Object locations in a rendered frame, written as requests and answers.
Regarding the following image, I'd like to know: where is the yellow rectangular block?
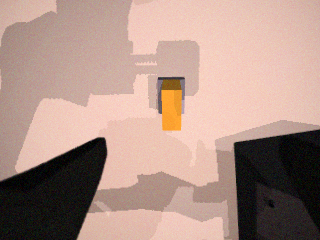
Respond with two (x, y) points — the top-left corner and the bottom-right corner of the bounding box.
(162, 79), (182, 131)

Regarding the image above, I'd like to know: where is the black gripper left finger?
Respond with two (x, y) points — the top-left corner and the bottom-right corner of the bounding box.
(0, 137), (107, 240)

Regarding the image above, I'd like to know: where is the grey rectangular frame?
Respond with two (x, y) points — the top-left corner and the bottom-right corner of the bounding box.
(157, 77), (185, 114)

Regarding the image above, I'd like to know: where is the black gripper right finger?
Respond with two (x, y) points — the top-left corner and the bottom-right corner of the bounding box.
(278, 136), (320, 233)

